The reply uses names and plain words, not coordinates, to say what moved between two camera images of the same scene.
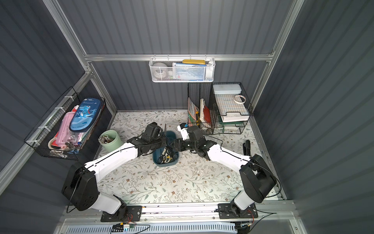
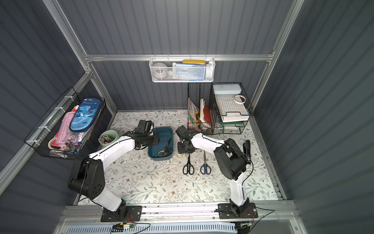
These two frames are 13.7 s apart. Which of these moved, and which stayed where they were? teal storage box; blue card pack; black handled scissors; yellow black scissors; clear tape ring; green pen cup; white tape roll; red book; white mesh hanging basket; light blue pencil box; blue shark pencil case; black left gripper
Moved: teal storage box; yellow black scissors; black left gripper; black handled scissors
Stayed: white tape roll; light blue pencil box; white mesh hanging basket; red book; blue card pack; clear tape ring; green pen cup; blue shark pencil case
